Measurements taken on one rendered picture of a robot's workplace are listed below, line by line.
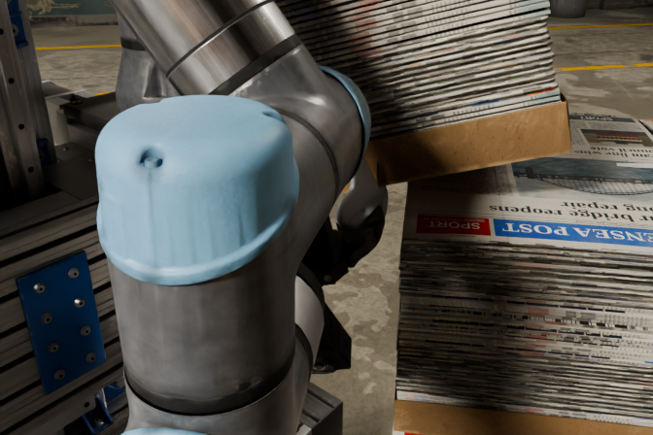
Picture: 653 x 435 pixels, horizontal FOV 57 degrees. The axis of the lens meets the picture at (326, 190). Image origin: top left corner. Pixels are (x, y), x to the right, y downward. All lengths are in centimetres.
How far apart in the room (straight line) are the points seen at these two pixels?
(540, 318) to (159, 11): 39
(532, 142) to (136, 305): 37
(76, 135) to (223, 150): 86
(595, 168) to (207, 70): 46
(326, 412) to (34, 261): 62
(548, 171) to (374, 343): 112
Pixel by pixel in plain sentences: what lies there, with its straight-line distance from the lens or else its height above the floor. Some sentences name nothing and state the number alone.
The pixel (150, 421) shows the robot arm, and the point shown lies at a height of 88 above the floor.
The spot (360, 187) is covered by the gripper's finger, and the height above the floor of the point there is 86.
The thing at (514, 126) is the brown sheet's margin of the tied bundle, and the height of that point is 91.
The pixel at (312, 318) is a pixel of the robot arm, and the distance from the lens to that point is 35.
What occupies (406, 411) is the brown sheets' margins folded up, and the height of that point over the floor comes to 63.
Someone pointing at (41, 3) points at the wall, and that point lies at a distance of 718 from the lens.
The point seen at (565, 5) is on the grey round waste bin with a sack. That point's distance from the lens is 767.
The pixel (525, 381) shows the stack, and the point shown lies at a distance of 60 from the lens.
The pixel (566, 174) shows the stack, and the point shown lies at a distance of 66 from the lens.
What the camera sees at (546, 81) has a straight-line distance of 52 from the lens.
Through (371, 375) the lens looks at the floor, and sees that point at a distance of 161.
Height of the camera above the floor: 107
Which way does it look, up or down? 25 degrees down
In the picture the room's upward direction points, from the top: straight up
